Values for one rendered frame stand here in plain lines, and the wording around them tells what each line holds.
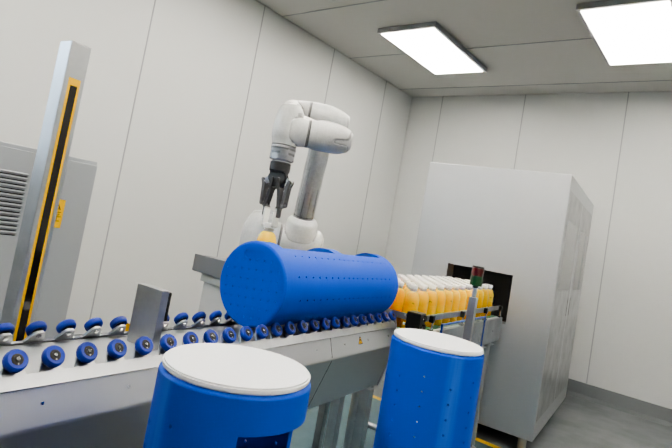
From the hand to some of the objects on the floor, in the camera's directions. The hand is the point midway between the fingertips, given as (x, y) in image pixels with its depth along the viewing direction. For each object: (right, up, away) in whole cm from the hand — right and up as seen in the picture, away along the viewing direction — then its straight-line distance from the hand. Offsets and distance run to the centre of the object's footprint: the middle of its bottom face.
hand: (270, 217), depth 186 cm
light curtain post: (-80, -117, -50) cm, 150 cm away
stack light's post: (+74, -152, +72) cm, 184 cm away
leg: (+15, -140, +57) cm, 152 cm away
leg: (+27, -142, +50) cm, 153 cm away
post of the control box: (+10, -142, +92) cm, 169 cm away
